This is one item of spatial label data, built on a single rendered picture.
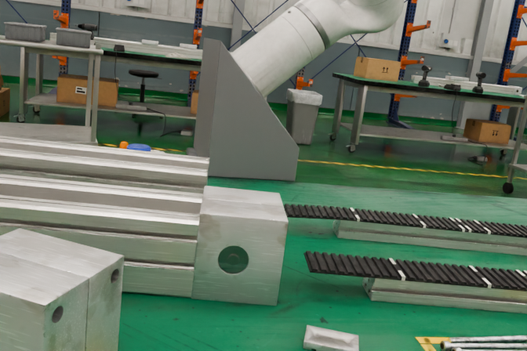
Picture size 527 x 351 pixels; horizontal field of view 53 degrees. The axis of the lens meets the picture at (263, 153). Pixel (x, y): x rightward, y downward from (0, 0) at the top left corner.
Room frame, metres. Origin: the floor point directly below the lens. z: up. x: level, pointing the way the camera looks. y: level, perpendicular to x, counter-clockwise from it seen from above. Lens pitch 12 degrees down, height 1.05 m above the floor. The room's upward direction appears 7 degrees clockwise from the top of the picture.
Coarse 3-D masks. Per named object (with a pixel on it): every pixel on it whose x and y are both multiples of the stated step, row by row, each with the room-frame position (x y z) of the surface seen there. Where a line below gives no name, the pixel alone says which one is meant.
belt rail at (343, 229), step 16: (336, 224) 0.76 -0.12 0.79; (352, 224) 0.74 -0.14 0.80; (368, 224) 0.74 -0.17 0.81; (384, 224) 0.74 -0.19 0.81; (368, 240) 0.74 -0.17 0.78; (384, 240) 0.74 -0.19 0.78; (400, 240) 0.75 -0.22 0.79; (416, 240) 0.75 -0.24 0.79; (432, 240) 0.75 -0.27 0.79; (448, 240) 0.76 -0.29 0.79; (464, 240) 0.76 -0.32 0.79; (480, 240) 0.76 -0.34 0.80; (496, 240) 0.76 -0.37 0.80; (512, 240) 0.76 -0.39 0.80
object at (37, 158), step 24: (0, 144) 0.74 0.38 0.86; (24, 144) 0.74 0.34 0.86; (48, 144) 0.75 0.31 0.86; (72, 144) 0.76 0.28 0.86; (0, 168) 0.68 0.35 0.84; (24, 168) 0.68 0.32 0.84; (48, 168) 0.68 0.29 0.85; (72, 168) 0.68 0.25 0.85; (96, 168) 0.68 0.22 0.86; (120, 168) 0.68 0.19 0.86; (144, 168) 0.68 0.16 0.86; (168, 168) 0.69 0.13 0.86; (192, 168) 0.71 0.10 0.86; (192, 192) 0.69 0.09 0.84
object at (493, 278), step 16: (304, 256) 0.58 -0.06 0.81; (320, 256) 0.58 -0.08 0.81; (336, 256) 0.58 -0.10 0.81; (352, 256) 0.59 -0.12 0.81; (368, 256) 0.59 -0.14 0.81; (320, 272) 0.54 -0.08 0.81; (336, 272) 0.54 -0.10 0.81; (352, 272) 0.54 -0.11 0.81; (368, 272) 0.55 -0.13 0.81; (384, 272) 0.55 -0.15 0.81; (400, 272) 0.56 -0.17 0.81; (416, 272) 0.56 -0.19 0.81; (432, 272) 0.57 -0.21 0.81; (448, 272) 0.58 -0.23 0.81; (464, 272) 0.59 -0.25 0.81; (480, 272) 0.59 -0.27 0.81; (496, 272) 0.60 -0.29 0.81; (512, 272) 0.60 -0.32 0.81; (496, 288) 0.56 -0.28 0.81; (512, 288) 0.56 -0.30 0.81
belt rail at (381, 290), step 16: (368, 288) 0.57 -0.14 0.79; (384, 288) 0.56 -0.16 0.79; (400, 288) 0.56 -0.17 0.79; (416, 288) 0.55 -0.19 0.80; (432, 288) 0.56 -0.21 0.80; (448, 288) 0.56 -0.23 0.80; (464, 288) 0.56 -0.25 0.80; (480, 288) 0.56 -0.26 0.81; (416, 304) 0.55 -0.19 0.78; (432, 304) 0.56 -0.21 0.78; (448, 304) 0.56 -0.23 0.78; (464, 304) 0.56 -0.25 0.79; (480, 304) 0.56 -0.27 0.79; (496, 304) 0.56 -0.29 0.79; (512, 304) 0.56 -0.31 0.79
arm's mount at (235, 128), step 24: (216, 48) 1.03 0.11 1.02; (216, 72) 1.00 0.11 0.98; (240, 72) 1.00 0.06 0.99; (216, 96) 0.99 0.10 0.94; (240, 96) 1.00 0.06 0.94; (216, 120) 0.99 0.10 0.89; (240, 120) 1.00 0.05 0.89; (264, 120) 1.02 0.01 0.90; (216, 144) 0.99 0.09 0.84; (240, 144) 1.01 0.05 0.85; (264, 144) 1.02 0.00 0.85; (288, 144) 1.03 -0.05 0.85; (216, 168) 1.00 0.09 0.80; (240, 168) 1.01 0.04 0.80; (264, 168) 1.02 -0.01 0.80; (288, 168) 1.03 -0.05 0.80
